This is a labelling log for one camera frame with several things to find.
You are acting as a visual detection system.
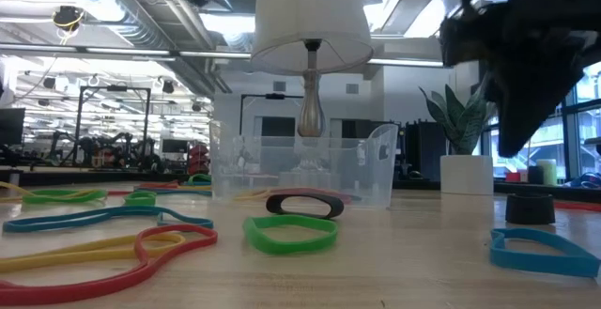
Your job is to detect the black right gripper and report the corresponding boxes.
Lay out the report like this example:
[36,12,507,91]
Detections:
[439,0,601,159]

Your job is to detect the red rubber band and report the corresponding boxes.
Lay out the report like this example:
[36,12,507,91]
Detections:
[553,200,601,213]
[0,224,219,307]

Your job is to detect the blue rubber band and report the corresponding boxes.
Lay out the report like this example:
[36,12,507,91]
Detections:
[489,227,601,279]

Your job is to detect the green rubber band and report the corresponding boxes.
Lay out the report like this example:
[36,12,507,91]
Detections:
[122,191,158,208]
[241,213,340,256]
[22,188,109,205]
[186,173,213,187]

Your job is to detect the long orange-red rubber band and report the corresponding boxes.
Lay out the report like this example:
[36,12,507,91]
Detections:
[0,179,182,203]

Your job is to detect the teal rubber band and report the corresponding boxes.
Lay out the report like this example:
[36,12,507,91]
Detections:
[2,205,215,234]

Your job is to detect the clear plastic bin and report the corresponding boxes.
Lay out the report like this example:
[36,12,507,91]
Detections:
[208,119,399,209]

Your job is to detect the yellow rubber band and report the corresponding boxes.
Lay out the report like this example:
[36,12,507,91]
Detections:
[0,232,187,274]

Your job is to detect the pale green cylinder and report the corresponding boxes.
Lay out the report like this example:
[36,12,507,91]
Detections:
[535,158,559,187]

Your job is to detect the black cup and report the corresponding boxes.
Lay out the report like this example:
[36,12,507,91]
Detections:
[526,164,545,186]

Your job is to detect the snake plant in white pot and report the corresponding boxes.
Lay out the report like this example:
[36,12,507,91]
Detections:
[419,83,497,196]

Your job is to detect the blue cloth bundle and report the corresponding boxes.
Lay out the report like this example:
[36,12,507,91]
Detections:
[565,171,601,190]

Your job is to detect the black cabinet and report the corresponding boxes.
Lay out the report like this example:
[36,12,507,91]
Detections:
[404,119,448,182]

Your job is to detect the short ceiling light bar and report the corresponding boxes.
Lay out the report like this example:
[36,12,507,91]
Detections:
[365,57,455,70]

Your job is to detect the white shade table lamp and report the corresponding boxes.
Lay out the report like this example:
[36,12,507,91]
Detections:
[250,0,376,139]

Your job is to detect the red equipment stack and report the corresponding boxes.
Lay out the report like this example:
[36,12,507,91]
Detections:
[187,143,211,176]

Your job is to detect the small dark monitor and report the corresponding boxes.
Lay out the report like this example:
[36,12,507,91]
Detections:
[161,138,190,156]

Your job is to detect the long ceiling light bar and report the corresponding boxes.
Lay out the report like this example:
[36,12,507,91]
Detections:
[0,42,253,62]

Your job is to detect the background robot arms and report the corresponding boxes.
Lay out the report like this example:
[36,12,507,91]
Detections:
[44,131,163,172]

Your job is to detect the black monitor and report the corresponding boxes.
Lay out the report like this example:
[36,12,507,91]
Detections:
[0,107,26,147]

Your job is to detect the black metal stand frame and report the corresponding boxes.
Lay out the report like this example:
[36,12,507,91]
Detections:
[76,85,152,169]

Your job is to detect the ceiling camera with yellow cable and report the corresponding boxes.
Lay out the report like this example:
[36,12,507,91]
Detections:
[51,5,86,34]

